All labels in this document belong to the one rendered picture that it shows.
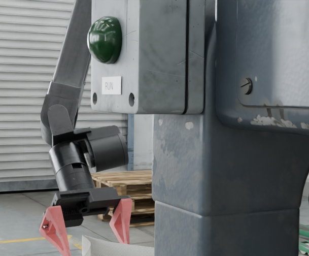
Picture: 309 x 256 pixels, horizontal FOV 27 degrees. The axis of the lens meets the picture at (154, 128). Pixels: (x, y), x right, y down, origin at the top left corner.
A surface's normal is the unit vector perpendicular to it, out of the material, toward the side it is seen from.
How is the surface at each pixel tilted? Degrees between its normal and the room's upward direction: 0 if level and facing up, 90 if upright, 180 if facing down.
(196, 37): 90
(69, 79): 49
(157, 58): 90
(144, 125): 90
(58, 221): 67
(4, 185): 90
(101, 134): 61
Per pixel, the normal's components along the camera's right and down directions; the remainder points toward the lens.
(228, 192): 0.45, 0.05
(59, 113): 0.14, -0.44
